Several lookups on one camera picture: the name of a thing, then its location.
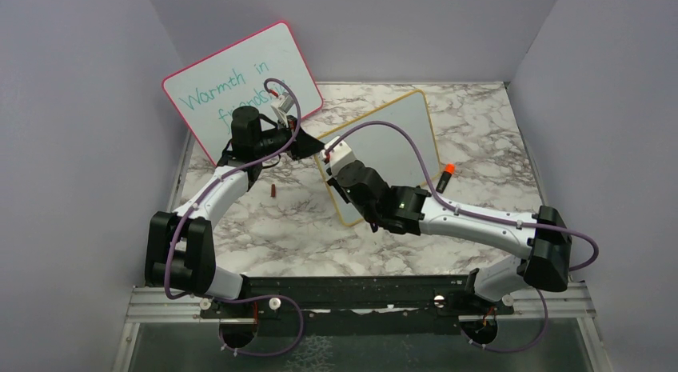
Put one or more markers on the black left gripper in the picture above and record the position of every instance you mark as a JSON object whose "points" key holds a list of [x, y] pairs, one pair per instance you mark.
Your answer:
{"points": [[303, 146]]}

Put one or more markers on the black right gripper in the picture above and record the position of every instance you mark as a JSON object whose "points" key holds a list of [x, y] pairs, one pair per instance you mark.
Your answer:
{"points": [[334, 182]]}

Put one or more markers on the yellow framed whiteboard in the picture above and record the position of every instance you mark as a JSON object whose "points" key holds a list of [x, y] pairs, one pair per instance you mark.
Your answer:
{"points": [[386, 150]]}

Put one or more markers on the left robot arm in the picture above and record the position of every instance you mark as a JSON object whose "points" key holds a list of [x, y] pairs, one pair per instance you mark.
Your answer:
{"points": [[180, 255]]}

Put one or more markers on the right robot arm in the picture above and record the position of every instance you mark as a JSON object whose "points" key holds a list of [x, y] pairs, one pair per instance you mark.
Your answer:
{"points": [[539, 248]]}

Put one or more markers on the pink framed whiteboard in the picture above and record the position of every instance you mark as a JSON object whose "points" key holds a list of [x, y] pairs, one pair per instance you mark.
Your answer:
{"points": [[248, 73]]}

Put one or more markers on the black marker orange cap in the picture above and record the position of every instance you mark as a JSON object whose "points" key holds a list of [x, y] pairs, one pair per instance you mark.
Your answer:
{"points": [[445, 177]]}

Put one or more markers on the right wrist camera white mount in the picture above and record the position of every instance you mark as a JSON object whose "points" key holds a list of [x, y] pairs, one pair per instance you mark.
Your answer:
{"points": [[335, 156]]}

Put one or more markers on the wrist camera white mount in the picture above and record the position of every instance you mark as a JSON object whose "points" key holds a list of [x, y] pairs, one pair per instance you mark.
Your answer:
{"points": [[281, 106], [335, 156]]}

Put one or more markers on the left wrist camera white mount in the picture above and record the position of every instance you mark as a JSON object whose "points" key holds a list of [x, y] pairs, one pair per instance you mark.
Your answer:
{"points": [[281, 106]]}

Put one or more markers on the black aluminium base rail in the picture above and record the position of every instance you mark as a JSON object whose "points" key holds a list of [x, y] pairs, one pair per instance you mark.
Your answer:
{"points": [[346, 306]]}

